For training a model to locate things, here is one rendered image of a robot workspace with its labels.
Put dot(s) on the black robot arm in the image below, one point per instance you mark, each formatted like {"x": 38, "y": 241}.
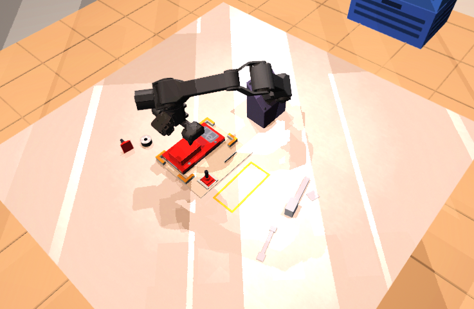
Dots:
{"x": 170, "y": 94}

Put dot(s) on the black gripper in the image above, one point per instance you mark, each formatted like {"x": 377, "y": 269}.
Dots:
{"x": 191, "y": 131}

